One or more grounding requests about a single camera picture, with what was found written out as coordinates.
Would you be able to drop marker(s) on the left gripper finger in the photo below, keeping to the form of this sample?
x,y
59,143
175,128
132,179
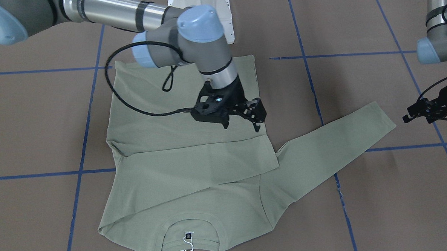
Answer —
x,y
407,119

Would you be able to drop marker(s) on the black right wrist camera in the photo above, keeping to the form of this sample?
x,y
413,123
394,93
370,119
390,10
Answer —
x,y
210,108

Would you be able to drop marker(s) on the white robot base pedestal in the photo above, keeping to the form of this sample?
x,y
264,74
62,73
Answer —
x,y
205,20

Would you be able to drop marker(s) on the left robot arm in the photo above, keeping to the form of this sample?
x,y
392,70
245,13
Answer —
x,y
430,50

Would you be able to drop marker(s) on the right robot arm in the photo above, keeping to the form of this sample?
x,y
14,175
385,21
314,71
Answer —
x,y
165,36

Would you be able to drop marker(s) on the white shirt neck tag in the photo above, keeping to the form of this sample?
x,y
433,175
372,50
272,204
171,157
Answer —
x,y
189,241

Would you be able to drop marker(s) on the olive green long-sleeve shirt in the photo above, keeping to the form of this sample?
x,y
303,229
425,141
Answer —
x,y
226,186

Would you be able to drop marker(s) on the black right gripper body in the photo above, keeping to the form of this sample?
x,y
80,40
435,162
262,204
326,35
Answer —
x,y
234,96

